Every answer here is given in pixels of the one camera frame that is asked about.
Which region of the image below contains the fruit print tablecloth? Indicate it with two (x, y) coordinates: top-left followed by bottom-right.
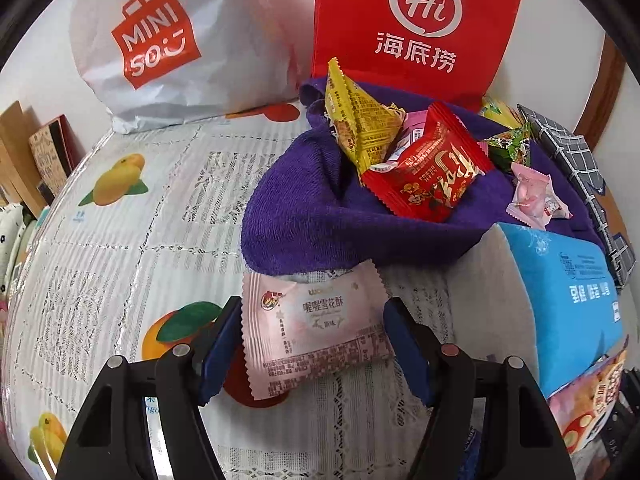
(0, 100), (551, 480)

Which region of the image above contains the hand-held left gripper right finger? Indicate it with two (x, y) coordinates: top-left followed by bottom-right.
(382, 297), (576, 480)

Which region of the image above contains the yellow snack packet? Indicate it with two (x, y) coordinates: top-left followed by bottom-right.
(325, 57), (407, 181)

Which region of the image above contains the grey checked fabric bag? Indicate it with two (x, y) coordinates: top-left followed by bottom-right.
(517, 104), (640, 291)

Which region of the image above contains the floral cloth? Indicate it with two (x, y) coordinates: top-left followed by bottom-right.
(0, 204), (40, 313)

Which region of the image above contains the pink candy packet clear window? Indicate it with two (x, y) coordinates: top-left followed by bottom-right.
(506, 162), (574, 231)

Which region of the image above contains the wooden door frame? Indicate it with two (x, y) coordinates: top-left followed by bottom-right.
(575, 35), (627, 149)

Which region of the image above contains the pink white snack packet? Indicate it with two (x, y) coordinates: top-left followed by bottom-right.
(392, 110), (437, 171)

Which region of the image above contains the purple towel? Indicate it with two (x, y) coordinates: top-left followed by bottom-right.
(240, 77), (608, 277)

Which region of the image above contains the light blue box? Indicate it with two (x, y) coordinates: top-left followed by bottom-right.
(447, 222), (626, 401)

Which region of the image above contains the brown cardboard box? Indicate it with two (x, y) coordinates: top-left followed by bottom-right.
(0, 101), (52, 219)

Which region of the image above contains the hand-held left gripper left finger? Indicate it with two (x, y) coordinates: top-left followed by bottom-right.
(56, 296), (244, 480)

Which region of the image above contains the pale pink pastry packet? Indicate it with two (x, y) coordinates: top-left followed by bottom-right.
(241, 260), (397, 402)

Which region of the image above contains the red Haidilao paper bag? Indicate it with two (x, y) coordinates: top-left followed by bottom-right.
(310, 0), (527, 113)

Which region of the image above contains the dark red box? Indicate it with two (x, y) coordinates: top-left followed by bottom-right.
(28, 115), (77, 197)

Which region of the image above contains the white plastic shopping bag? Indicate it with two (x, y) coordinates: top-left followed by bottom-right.
(70, 0), (314, 134)

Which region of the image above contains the green snack packet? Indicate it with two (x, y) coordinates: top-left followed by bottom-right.
(482, 120), (534, 174)

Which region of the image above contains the red snack packet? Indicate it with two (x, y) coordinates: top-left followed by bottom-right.
(360, 101), (494, 224)

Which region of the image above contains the orange pink snack bag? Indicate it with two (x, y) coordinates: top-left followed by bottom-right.
(547, 345), (629, 456)

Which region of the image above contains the yellow green snack bag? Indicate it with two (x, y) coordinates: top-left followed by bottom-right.
(480, 96), (522, 129)

